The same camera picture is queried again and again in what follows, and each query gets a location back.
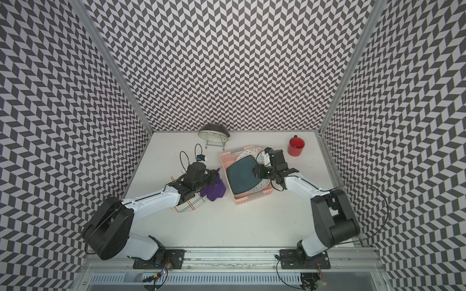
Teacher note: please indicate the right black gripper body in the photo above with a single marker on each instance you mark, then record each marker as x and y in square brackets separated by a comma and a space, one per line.
[262, 171]

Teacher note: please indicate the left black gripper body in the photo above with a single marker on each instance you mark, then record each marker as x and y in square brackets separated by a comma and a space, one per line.
[210, 176]

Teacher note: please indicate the colourful speckled round plate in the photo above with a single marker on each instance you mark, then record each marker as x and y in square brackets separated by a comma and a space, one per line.
[258, 154]

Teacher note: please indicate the dark teal square plate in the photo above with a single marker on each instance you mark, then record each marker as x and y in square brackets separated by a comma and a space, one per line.
[241, 176]

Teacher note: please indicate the purple cloth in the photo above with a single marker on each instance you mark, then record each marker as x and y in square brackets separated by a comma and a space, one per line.
[213, 192]

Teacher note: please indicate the white plaid round plate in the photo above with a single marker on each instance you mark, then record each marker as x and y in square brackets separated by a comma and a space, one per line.
[191, 205]

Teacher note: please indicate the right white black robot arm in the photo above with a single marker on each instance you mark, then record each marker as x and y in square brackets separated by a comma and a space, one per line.
[333, 216]

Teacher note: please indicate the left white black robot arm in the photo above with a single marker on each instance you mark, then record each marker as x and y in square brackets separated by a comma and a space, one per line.
[109, 231]

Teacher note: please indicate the red mug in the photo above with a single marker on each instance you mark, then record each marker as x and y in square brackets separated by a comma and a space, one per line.
[296, 146]

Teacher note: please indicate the pink plastic basket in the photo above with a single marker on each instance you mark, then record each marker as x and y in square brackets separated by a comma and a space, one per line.
[227, 160]

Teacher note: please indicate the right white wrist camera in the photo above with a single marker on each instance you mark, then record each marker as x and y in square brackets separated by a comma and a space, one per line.
[266, 156]

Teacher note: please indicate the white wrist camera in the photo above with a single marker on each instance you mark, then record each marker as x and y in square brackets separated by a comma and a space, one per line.
[201, 158]
[266, 156]

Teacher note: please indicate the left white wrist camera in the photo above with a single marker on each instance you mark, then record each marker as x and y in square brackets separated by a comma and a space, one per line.
[201, 158]

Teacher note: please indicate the round mirror on wire stand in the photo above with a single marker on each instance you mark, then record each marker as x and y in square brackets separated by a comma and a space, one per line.
[215, 135]

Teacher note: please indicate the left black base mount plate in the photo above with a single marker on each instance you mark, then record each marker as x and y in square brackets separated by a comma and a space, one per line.
[171, 259]

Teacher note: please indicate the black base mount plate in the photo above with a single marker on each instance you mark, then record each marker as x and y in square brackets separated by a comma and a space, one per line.
[171, 259]
[294, 259]

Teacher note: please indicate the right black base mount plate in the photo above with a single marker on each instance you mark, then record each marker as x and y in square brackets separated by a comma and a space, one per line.
[294, 259]

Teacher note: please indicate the aluminium front rail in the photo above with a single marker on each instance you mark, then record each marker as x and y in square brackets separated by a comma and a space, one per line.
[265, 259]

